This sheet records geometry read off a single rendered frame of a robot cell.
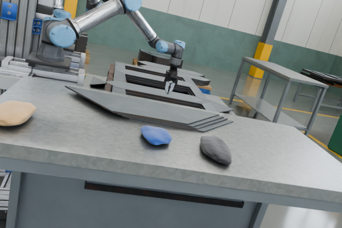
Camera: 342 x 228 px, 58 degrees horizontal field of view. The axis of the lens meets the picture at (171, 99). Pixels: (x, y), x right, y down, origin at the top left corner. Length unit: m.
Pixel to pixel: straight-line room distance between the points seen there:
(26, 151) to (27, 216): 0.92
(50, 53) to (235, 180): 1.24
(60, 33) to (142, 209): 0.99
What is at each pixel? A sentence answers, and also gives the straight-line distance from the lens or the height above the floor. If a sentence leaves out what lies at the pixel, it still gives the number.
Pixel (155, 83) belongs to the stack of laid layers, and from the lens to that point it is 2.62.
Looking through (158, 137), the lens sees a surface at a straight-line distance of 0.98.
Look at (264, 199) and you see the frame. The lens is 1.05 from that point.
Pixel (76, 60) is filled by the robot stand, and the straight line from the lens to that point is 2.32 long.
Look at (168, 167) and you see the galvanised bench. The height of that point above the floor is 1.05.
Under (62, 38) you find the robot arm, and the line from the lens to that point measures 1.67.
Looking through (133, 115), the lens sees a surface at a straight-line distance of 1.13.
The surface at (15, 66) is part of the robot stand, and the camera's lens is 1.86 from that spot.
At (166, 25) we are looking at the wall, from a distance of 9.44.
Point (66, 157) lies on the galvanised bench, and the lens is 0.87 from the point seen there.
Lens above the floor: 1.47
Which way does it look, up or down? 16 degrees down
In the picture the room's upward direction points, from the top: 14 degrees clockwise
